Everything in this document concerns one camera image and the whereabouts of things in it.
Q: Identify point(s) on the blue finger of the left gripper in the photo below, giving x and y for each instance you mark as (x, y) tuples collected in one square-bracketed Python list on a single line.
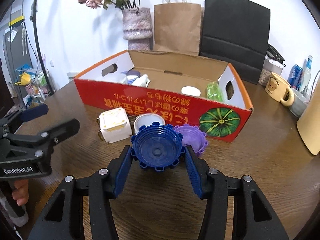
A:
[(33, 113), (61, 132)]

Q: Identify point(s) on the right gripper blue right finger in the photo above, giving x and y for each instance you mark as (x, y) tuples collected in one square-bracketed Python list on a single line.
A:
[(197, 172)]

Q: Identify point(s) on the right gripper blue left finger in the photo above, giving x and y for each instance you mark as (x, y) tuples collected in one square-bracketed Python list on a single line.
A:
[(118, 170)]

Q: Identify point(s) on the blue gear-shaped lid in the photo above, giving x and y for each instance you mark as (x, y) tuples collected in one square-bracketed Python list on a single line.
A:
[(157, 147)]

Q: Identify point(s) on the cream cube-shaped box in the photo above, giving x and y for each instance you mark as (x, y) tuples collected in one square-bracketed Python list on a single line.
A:
[(114, 125)]

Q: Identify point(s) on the translucent white plastic container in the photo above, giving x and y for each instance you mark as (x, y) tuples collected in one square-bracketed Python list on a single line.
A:
[(115, 78)]

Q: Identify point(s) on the green spray bottle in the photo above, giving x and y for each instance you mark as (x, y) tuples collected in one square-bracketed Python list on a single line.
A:
[(214, 92)]

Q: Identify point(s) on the white ribbed cap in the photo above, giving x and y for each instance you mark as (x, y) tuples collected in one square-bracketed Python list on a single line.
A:
[(190, 91)]

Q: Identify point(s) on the large blue-rimmed round lid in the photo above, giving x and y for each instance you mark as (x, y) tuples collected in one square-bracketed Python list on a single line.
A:
[(132, 75)]

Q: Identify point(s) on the person's left hand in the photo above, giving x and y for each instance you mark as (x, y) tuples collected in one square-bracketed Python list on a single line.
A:
[(20, 192)]

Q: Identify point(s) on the cluttered storage shelf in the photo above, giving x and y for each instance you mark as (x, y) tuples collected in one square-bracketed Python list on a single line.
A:
[(32, 85)]

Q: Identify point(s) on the purple gear-shaped lid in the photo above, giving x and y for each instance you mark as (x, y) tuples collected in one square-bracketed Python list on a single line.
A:
[(194, 137)]

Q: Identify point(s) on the white round open jar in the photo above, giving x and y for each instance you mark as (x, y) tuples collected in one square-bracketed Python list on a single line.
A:
[(147, 120)]

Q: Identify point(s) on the red cardboard pumpkin box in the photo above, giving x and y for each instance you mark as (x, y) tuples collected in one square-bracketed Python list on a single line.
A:
[(168, 73)]

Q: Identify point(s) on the yellow bear mug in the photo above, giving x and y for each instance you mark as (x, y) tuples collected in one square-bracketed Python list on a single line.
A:
[(280, 90)]

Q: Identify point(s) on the cream thermos jug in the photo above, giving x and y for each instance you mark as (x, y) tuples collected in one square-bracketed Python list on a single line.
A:
[(308, 125)]

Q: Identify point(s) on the grey ceramic cup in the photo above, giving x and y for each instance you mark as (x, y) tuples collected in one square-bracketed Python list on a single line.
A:
[(299, 105)]

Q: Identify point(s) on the clear jar with black clips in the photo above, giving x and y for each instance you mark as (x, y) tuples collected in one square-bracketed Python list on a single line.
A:
[(273, 62)]

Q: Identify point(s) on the blue soda can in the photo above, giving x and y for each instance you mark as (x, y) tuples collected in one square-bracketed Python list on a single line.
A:
[(295, 76)]

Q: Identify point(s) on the pink knitted vase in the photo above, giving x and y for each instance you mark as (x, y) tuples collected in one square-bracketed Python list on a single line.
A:
[(137, 28)]

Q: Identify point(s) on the clear blue-label bottle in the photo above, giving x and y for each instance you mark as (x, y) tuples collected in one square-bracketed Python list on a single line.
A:
[(306, 76)]

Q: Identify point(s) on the black paper bag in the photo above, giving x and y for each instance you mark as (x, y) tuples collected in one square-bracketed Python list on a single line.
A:
[(236, 31)]

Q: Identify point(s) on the brown paper bag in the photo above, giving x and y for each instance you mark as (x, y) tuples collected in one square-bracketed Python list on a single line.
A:
[(177, 27)]

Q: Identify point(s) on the white wall socket box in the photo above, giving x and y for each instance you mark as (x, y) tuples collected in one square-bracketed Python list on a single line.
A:
[(71, 76)]

